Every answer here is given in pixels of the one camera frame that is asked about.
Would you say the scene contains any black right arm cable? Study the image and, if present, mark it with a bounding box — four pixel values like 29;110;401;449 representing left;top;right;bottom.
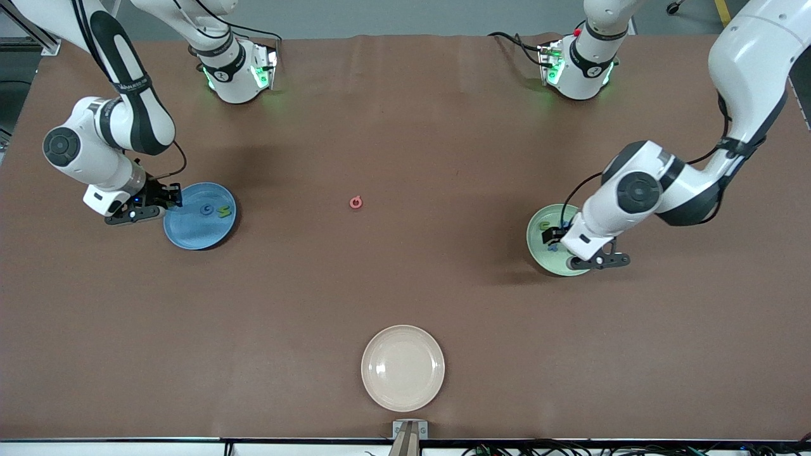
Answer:
70;0;188;184

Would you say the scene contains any aluminium frame profile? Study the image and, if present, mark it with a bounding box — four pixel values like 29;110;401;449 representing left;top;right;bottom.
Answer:
0;13;63;56

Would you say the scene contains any tan camera post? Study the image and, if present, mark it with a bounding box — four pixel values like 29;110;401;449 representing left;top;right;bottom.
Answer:
388;423;424;456

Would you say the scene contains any blue plate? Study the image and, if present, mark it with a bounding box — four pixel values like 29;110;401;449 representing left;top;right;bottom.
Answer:
163;182;238;251

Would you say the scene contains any black right base cable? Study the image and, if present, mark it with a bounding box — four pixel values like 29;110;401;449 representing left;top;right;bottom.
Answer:
190;0;281;61

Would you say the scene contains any white table edge rail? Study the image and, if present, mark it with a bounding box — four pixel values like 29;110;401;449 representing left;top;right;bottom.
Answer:
0;438;393;456

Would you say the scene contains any beige plate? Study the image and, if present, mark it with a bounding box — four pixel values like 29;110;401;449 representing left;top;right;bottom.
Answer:
361;324;446;413

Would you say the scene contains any green plate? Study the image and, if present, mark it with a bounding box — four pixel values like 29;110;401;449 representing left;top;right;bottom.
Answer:
526;203;604;277

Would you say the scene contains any black left base cable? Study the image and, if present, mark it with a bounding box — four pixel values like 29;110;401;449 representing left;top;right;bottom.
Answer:
487;30;547;67

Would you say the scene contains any black cable bundle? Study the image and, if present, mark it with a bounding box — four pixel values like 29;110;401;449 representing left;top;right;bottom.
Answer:
463;439;811;456

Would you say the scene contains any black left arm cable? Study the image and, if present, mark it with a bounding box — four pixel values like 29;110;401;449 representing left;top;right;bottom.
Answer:
559;94;732;227

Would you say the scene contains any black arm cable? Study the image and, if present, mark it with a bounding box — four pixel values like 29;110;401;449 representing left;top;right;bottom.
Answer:
70;0;188;184
559;94;732;227

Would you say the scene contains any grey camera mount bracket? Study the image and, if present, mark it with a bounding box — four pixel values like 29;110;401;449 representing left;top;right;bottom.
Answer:
392;419;429;440

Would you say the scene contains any black base cable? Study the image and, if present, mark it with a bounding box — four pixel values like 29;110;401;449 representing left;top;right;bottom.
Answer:
487;30;547;67
190;0;281;61

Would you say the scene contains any brown table mat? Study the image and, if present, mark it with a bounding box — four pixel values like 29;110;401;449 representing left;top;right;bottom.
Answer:
0;33;811;441

